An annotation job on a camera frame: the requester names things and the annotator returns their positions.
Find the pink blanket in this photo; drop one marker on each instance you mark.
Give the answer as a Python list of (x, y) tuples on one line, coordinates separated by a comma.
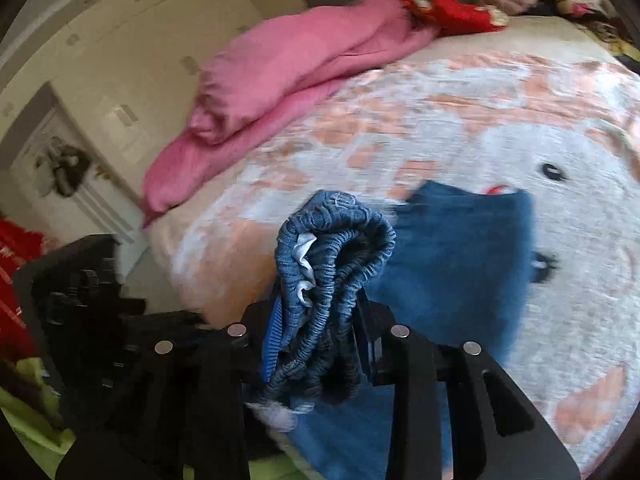
[(300, 55)]

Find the blue denim pants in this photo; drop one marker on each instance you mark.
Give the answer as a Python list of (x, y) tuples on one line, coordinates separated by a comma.
[(450, 260)]

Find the white and peach printed blanket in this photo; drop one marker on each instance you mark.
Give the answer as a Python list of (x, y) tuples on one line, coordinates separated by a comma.
[(550, 170)]

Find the red patterned cloth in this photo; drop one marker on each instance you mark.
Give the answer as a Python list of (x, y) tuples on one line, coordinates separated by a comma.
[(460, 12)]

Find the dark hanging door ornament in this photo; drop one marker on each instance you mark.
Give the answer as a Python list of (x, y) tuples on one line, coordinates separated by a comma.
[(65, 170)]

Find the white door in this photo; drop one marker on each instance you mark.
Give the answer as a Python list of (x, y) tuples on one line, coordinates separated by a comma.
[(100, 200)]

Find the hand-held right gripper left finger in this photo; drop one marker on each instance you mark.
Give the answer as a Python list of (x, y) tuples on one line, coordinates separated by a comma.
[(272, 345)]

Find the red fabric with white print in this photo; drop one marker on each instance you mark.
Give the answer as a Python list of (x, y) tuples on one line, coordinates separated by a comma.
[(15, 270)]

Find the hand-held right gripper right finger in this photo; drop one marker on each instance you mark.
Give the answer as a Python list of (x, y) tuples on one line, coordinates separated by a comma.
[(380, 355)]

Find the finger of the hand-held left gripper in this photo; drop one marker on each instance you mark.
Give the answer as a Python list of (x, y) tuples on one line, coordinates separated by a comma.
[(170, 325)]

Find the white wardrobe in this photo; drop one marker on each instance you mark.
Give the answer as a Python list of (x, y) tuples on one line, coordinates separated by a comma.
[(150, 35)]

